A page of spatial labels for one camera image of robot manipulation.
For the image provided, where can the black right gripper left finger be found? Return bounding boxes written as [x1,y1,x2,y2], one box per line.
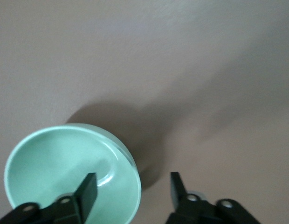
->
[0,172,99,224]

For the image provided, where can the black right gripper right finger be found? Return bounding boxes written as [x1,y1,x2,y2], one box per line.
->
[164,172,260,224]

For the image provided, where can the light green bowl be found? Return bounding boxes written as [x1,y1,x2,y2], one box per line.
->
[4,123,142,224]

